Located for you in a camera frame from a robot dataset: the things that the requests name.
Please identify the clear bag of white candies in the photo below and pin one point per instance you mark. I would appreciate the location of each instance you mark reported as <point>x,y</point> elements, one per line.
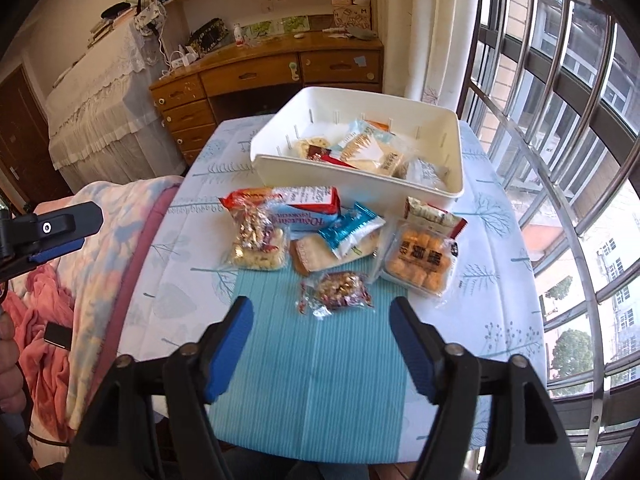
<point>305,146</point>

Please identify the light blue patterned packet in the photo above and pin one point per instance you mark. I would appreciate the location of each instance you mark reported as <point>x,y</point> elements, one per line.
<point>357,137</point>

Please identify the white power strip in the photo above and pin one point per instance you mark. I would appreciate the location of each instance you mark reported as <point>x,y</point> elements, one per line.
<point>182,57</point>

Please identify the person's left hand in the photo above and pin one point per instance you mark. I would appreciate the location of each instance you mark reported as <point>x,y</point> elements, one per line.
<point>9,365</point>

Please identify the blue popcorn packet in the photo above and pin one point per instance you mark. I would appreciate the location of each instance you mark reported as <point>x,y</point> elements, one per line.
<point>305,210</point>

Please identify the wooden desk with drawers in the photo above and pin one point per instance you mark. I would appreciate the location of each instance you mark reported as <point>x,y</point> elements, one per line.
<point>250,75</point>

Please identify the dark nut snack packet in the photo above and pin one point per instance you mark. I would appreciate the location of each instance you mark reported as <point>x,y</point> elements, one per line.
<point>337,290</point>

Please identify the white plastic bin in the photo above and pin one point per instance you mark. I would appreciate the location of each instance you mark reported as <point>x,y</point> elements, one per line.
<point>350,180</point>

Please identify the teal striped table mat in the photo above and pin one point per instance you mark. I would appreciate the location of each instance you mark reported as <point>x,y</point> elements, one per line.
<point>310,385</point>

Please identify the green printed cards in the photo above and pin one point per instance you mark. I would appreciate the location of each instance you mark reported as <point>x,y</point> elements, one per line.
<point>280,26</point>

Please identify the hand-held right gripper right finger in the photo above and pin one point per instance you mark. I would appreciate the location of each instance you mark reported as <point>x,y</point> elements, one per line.
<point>415,355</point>

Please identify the clear plastic snack packet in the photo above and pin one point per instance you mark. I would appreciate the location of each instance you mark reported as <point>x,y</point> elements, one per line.
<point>425,172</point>

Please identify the patterned hanging pouch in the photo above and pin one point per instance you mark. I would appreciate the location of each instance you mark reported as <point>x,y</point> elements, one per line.
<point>148,16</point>

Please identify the clear bag of gold-wrapped candies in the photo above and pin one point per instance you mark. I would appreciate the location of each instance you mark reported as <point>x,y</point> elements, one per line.
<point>257,245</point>

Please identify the salmon pink cloth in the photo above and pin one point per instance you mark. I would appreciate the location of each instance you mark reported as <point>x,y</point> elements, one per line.
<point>40,375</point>

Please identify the pastel patterned blanket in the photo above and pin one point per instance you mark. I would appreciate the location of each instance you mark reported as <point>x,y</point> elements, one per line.
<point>110,240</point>

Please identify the lace-covered cabinet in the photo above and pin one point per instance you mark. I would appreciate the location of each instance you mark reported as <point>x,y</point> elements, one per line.
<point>100,110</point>

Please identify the black hat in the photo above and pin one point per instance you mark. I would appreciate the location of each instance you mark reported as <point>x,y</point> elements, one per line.
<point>118,10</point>

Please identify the black patterned bag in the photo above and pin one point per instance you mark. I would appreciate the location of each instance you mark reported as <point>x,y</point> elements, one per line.
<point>207,37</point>

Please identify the metal window grille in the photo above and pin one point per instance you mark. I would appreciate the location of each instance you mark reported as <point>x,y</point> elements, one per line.
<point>575,210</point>

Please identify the yellow cakes tray packet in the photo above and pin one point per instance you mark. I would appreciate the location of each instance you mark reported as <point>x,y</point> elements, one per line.
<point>420,260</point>

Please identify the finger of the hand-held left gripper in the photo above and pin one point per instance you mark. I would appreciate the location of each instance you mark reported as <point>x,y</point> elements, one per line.
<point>57,251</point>
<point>65,222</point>

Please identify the tan cake packet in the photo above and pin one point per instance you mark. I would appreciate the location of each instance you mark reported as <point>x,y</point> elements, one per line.
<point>312,255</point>

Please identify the brown wooden door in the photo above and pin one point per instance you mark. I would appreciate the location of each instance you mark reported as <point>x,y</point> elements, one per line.
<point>25,140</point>

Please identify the small white bottle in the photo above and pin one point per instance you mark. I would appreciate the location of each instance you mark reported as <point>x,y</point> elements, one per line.
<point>239,35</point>

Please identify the white curtain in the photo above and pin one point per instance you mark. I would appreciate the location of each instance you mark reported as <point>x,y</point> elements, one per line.
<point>425,35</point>

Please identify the small black box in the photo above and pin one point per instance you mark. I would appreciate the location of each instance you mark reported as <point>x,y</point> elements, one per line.
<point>56,336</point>

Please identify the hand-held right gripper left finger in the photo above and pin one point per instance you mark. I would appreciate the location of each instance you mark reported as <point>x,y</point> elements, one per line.
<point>230,350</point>

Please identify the blue and white snack packet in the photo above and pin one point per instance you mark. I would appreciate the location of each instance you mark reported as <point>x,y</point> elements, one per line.
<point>350,227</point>

